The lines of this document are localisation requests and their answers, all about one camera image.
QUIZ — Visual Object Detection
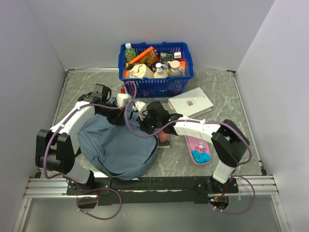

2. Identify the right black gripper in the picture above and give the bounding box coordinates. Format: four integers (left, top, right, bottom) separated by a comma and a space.
137, 110, 162, 134

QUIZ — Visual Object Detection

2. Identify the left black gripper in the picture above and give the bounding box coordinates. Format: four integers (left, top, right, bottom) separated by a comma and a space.
98, 101, 126, 126

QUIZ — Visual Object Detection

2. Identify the Jane Eyre book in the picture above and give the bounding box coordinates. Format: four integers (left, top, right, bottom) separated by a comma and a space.
157, 130, 170, 149

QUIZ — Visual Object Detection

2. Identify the blue grey backpack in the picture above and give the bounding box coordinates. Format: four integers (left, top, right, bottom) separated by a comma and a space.
77, 108, 159, 180

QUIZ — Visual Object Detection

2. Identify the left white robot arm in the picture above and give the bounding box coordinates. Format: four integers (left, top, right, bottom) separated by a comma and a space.
35, 84, 132, 194

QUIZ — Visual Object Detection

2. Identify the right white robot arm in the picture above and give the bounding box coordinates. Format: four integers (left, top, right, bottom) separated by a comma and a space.
132, 101, 252, 192

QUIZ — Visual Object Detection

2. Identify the beige crumpled paper bag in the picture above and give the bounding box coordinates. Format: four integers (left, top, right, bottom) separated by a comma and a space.
126, 64, 154, 79

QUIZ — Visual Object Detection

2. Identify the blue plastic shopping basket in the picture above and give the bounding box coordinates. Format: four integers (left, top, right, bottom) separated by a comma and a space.
118, 42, 194, 98

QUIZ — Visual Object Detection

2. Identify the white notebook with barcode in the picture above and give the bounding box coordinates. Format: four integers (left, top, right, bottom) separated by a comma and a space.
168, 87, 213, 118

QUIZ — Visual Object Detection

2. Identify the beige pump bottle white cap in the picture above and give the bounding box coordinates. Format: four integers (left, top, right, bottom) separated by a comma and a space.
154, 63, 168, 78

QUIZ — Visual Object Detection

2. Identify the pink cat pencil case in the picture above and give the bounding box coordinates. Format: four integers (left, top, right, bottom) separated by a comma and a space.
185, 136, 211, 166

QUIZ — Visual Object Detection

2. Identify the grey pump bottle beige cap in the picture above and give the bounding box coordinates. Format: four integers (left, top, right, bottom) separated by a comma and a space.
168, 60, 184, 77

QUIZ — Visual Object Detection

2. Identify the orange box in basket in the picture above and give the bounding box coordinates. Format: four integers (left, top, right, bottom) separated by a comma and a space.
179, 60, 186, 75

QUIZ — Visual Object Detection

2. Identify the black green product box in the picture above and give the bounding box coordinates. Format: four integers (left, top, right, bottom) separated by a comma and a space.
160, 52, 175, 64

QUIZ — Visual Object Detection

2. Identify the orange snack box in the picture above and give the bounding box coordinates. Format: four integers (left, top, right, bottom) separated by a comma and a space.
129, 46, 158, 65

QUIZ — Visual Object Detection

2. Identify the green drink bottle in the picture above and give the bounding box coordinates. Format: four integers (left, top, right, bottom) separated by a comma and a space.
125, 43, 136, 62

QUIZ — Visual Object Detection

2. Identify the small white barcode box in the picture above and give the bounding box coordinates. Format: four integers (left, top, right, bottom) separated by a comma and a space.
174, 52, 182, 59

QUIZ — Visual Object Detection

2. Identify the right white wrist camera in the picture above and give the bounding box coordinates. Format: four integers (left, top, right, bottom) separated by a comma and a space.
132, 101, 147, 120

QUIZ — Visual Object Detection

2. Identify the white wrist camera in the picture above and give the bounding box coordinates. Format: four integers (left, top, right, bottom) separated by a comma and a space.
116, 87, 132, 107
132, 101, 147, 120

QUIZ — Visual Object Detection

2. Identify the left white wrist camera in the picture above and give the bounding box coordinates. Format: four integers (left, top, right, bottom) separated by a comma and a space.
116, 87, 132, 107

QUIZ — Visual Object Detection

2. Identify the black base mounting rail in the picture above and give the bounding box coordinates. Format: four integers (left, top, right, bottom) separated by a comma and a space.
67, 176, 239, 206

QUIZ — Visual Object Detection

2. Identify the aluminium frame rail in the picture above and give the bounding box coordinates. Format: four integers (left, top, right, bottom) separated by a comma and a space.
23, 175, 73, 199

